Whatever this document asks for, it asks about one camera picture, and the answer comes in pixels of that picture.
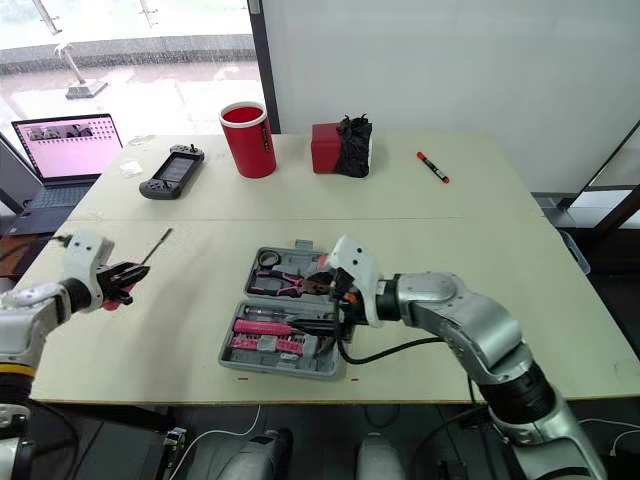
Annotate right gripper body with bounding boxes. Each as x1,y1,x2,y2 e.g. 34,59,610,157
330,266,363,326

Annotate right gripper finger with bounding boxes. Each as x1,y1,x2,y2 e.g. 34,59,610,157
302,272,336,298
292,318,345,337

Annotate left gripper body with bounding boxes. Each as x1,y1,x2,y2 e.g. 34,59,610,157
95,263,124,304

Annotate pink handled screwdriver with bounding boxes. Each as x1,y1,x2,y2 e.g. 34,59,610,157
101,227,174,312

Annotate grey tool case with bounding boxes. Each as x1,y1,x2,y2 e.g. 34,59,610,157
216,239,352,383

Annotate pink bit holder strip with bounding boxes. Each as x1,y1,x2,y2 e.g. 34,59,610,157
229,336,307,355

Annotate black handheld game console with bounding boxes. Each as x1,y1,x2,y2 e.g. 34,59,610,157
138,143,207,201

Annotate red box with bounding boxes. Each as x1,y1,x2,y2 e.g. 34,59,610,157
310,122,346,176

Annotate open laptop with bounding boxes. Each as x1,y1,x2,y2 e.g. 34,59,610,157
0,113,125,237

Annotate black plastic bag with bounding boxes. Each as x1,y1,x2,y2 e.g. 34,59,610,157
335,112,376,179

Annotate robot body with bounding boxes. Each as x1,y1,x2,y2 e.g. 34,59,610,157
188,427,407,480

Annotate red and black marker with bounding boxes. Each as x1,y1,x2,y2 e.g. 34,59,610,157
415,150,452,184

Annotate red cylindrical cup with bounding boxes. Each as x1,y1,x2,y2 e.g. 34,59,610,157
219,101,278,180

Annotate grey plastic bin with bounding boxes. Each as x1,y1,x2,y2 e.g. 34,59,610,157
558,228,592,277

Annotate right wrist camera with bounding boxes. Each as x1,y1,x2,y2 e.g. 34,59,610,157
326,234,387,329

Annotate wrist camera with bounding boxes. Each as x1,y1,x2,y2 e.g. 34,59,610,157
58,230,117,314
326,234,387,329

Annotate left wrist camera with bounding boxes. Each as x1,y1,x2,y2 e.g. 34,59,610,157
58,230,117,314

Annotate pink handled pliers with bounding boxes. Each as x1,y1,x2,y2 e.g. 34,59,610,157
247,269,307,298

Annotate black cable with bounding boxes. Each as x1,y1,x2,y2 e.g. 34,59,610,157
337,319,447,365

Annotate white cable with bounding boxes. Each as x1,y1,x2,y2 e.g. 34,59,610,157
158,403,265,480

